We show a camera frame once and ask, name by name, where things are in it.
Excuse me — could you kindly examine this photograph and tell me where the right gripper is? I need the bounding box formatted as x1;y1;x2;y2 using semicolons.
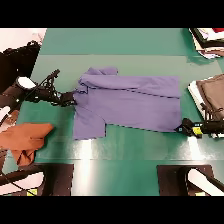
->
174;117;195;136

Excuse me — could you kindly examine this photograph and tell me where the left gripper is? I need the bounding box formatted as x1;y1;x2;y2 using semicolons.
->
59;90;79;108

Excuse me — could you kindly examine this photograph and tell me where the purple shirt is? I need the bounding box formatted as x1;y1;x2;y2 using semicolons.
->
72;66;183;141

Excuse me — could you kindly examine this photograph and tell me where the brown garment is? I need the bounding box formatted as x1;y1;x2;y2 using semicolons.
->
195;73;224;121

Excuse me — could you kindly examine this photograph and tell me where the orange-brown garment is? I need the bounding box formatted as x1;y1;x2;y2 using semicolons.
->
0;122;55;167

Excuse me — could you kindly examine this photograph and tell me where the black garment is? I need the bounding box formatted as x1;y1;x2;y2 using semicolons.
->
188;28;224;49

